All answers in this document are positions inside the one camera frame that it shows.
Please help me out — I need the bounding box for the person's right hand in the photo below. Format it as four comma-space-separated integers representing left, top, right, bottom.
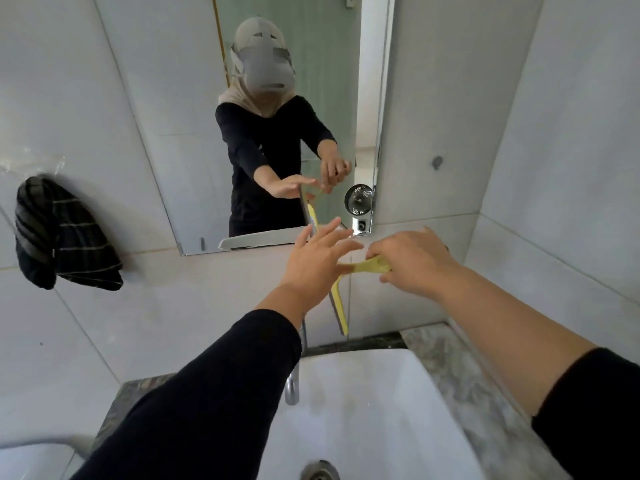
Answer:
366, 226, 464, 301

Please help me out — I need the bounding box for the person's left hand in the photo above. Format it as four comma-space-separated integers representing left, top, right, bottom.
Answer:
277, 218, 364, 315

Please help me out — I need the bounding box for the yellow window squeegee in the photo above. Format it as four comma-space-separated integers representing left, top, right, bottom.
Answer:
306, 202, 394, 337

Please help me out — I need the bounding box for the person's left forearm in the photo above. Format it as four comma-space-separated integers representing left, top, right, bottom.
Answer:
70, 286, 309, 480

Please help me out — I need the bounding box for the person's right forearm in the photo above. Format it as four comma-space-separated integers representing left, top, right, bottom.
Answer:
436, 265, 640, 480

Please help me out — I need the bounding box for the chrome faucet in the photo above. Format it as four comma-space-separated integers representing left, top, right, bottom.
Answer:
284, 319, 309, 407

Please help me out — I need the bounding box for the white ceramic sink basin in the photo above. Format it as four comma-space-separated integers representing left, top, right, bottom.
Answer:
257, 348, 487, 480

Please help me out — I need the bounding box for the grey marble countertop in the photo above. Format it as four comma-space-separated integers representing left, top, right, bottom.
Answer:
90, 322, 572, 480

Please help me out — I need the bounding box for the chrome sink drain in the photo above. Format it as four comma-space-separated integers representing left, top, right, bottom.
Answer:
300, 460, 341, 480

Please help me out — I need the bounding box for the dark striped towel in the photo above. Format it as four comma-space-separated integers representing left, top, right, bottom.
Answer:
14, 175, 125, 292

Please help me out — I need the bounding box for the white ceramic fixture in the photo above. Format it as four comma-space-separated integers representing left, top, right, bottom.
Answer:
0, 435, 94, 480

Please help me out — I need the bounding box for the frameless wall mirror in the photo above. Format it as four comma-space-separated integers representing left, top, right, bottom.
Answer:
92, 0, 396, 257

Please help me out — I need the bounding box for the clear adhesive wall hook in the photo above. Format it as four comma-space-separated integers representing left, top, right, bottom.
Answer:
0, 144, 67, 178

